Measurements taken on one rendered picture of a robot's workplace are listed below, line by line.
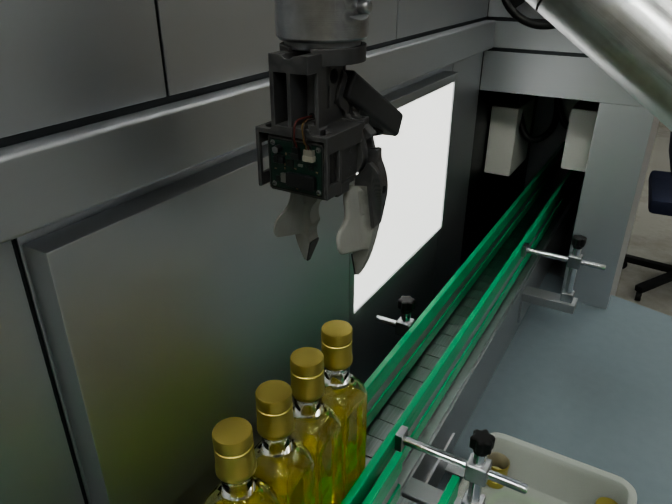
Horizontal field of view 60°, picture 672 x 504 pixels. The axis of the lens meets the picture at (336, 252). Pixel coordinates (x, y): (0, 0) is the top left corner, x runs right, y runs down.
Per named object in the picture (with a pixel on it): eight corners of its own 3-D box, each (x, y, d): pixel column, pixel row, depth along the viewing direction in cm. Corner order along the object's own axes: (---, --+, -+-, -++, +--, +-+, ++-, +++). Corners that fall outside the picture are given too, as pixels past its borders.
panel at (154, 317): (431, 228, 129) (444, 70, 114) (444, 231, 128) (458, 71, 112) (102, 541, 60) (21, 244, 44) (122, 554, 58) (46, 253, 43)
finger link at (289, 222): (256, 264, 57) (269, 181, 52) (291, 242, 61) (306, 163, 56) (282, 279, 56) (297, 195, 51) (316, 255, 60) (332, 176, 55)
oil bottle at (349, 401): (329, 485, 78) (328, 357, 69) (366, 503, 76) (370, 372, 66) (306, 515, 74) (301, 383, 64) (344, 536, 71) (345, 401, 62)
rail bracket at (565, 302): (514, 310, 135) (528, 221, 125) (591, 331, 127) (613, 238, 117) (508, 320, 131) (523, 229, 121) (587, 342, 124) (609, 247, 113)
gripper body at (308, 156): (256, 192, 51) (247, 47, 45) (310, 165, 57) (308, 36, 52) (330, 209, 47) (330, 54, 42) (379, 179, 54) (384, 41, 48)
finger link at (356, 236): (330, 294, 53) (310, 198, 50) (362, 268, 58) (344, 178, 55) (359, 296, 51) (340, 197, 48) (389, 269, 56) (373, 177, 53)
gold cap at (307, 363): (302, 375, 62) (301, 341, 60) (331, 386, 60) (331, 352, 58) (283, 395, 59) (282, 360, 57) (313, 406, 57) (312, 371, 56)
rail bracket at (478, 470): (399, 468, 80) (404, 397, 75) (522, 520, 73) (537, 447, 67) (390, 483, 78) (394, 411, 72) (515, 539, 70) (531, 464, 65)
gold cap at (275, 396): (270, 409, 57) (268, 373, 55) (301, 421, 56) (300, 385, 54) (249, 432, 54) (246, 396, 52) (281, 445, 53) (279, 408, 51)
